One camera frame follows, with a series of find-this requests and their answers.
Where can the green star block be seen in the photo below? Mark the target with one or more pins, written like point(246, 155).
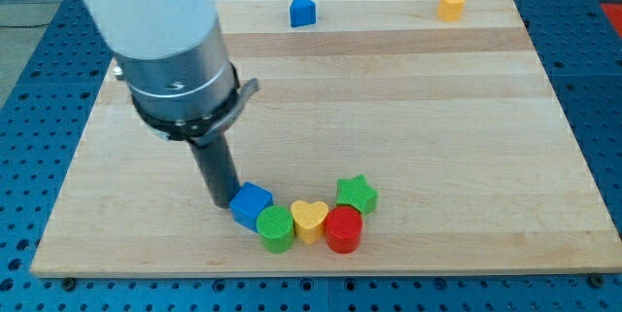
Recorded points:
point(357, 193)

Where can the red cylinder block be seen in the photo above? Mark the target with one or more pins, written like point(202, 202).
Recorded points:
point(343, 229)

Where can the blue triangular prism block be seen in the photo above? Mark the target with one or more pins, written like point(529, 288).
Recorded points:
point(302, 13)

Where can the yellow heart block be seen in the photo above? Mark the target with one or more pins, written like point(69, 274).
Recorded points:
point(309, 220)

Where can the yellow hexagon block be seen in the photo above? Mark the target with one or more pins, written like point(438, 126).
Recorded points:
point(450, 10)

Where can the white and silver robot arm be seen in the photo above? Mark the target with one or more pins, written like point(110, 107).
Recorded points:
point(173, 59)

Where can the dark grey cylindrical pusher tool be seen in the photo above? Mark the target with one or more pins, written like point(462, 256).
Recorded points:
point(217, 168)

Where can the blue cube block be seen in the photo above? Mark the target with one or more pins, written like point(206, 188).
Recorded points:
point(248, 203)

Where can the green cylinder block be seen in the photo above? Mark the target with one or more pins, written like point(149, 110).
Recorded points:
point(275, 226)

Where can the light wooden board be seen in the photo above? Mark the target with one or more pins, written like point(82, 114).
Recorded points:
point(455, 124)

